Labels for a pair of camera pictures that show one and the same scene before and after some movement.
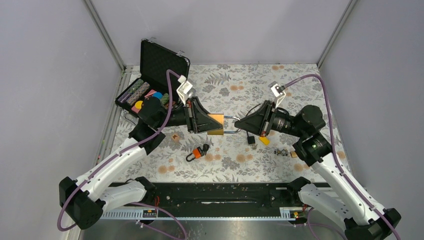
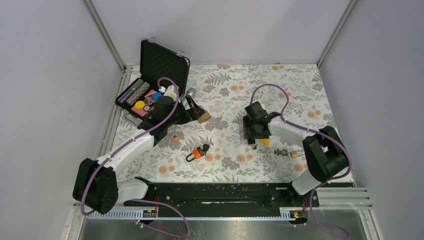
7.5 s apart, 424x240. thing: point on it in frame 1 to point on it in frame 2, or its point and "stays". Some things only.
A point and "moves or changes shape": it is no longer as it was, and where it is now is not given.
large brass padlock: x=219 y=117 moves or changes shape
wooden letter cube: x=175 y=137 stays
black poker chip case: x=156 y=60 stays
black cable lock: x=251 y=139 stays
